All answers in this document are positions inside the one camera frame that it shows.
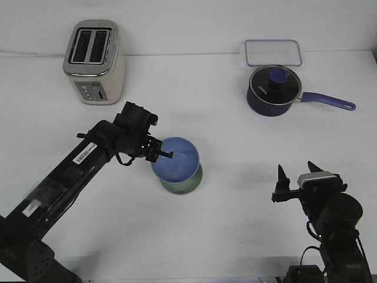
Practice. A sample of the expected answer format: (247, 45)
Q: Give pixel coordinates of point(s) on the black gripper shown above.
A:
(312, 196)
(134, 138)

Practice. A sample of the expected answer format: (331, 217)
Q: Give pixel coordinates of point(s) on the blue bowl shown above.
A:
(183, 164)

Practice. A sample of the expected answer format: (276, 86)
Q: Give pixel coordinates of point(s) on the green bowl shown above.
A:
(184, 187)

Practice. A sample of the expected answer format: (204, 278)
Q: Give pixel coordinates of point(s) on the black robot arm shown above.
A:
(332, 217)
(22, 249)

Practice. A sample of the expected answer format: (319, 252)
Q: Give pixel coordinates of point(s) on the dark blue saucepan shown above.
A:
(270, 110)

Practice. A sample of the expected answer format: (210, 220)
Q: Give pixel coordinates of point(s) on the glass pot lid blue knob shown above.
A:
(275, 84)

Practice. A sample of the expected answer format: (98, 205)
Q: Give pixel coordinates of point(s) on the silver two-slot toaster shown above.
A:
(95, 62)

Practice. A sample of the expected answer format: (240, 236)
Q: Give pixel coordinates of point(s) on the clear container lid blue rim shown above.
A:
(266, 52)

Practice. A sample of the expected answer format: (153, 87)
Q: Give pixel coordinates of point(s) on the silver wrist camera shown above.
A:
(308, 178)

